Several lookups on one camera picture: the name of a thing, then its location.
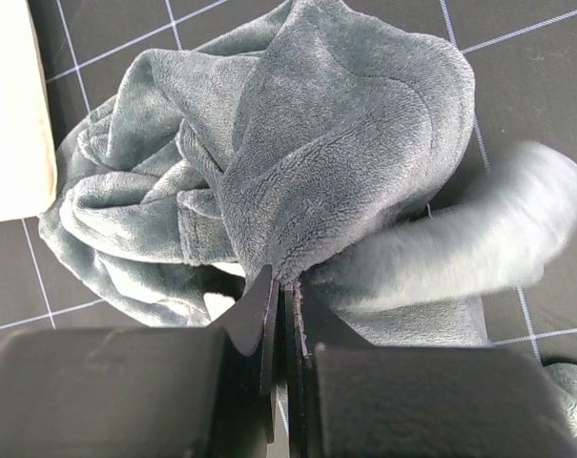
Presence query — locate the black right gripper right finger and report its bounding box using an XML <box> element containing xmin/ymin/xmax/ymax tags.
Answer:
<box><xmin>284</xmin><ymin>284</ymin><xmax>577</xmax><ymax>457</ymax></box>

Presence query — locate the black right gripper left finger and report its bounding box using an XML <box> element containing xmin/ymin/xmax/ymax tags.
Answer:
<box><xmin>0</xmin><ymin>267</ymin><xmax>275</xmax><ymax>457</ymax></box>

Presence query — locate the grey fleece zebra-lined pillowcase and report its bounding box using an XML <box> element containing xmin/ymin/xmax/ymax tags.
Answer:
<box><xmin>37</xmin><ymin>0</ymin><xmax>577</xmax><ymax>438</ymax></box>

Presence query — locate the cream rectangular pillow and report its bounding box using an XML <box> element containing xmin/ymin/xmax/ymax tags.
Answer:
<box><xmin>0</xmin><ymin>1</ymin><xmax>57</xmax><ymax>221</ymax></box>

